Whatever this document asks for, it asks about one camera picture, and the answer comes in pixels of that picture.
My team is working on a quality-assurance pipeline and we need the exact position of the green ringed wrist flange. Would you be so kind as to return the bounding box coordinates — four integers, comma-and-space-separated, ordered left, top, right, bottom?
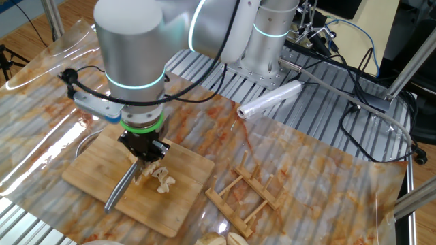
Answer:
119, 105, 165, 135

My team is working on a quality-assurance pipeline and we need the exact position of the grey hose with metal connector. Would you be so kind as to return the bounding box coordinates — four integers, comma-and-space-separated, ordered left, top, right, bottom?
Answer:
278, 57, 414, 148

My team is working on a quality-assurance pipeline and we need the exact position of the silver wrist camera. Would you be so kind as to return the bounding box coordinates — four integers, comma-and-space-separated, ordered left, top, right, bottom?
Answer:
71, 90, 125, 124

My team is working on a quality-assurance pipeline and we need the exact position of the black tripod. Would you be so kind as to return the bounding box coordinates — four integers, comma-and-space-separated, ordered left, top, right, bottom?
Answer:
0, 44, 31, 82

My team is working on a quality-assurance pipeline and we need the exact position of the black office chair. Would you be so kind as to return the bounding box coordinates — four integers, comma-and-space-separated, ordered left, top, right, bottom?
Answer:
377, 0, 436, 146

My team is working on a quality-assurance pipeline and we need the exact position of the aluminium frame post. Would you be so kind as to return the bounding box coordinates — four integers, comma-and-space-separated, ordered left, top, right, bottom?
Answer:
40, 0, 65, 42
384, 25, 436, 103
393, 176, 436, 221

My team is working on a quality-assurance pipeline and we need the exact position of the clear plastic bag roll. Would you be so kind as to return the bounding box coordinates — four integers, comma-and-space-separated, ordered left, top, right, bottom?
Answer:
237, 80, 304, 120

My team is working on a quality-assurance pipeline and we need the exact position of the steel cleaver knife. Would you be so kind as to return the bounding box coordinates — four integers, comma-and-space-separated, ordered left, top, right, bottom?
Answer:
104, 115, 171, 214

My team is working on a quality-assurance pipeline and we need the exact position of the blue cable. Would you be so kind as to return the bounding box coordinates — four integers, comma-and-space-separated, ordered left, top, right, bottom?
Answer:
323, 18, 382, 78

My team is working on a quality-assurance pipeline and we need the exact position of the bamboo cutting board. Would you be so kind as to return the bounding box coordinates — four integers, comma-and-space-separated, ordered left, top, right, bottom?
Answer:
61, 122, 215, 238

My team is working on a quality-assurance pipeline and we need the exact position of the black looped cable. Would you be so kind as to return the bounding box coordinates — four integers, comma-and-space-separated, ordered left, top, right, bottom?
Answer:
339, 101, 420, 164

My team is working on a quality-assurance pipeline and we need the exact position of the grey post foot bracket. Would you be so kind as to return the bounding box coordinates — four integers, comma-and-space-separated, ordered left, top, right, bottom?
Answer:
353, 91, 392, 113

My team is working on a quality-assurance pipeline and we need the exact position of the wooden peg dish rack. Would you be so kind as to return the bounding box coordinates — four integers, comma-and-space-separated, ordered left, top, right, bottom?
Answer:
205, 150, 285, 239

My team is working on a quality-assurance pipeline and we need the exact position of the beige panel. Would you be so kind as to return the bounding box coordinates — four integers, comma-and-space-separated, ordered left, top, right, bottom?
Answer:
322, 0, 401, 78

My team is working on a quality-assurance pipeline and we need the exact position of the black camera cable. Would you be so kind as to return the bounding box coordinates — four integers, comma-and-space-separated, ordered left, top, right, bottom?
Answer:
57, 0, 241, 106

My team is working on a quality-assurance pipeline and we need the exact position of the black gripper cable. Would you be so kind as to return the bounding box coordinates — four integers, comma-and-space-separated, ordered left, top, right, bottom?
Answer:
163, 63, 228, 105

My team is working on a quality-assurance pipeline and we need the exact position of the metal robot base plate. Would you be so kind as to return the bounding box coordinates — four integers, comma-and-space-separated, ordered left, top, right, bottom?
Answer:
226, 44, 297, 91

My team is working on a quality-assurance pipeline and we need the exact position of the black caster wheel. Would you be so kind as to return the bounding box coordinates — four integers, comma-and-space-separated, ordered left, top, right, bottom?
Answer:
413, 149, 429, 166

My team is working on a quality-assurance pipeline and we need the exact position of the marble pattern plastic mat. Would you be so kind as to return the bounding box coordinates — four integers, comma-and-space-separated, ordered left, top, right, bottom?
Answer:
0, 18, 409, 245

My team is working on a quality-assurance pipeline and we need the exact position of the black equipment box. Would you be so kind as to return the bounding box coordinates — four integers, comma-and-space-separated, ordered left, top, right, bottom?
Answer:
318, 0, 362, 20

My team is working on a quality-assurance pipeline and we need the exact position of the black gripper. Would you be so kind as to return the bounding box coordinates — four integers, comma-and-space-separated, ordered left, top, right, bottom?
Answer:
117, 128, 171, 162

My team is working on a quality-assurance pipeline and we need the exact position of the black and silver clamp stand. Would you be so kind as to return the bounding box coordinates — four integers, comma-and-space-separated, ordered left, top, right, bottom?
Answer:
292, 0, 339, 59

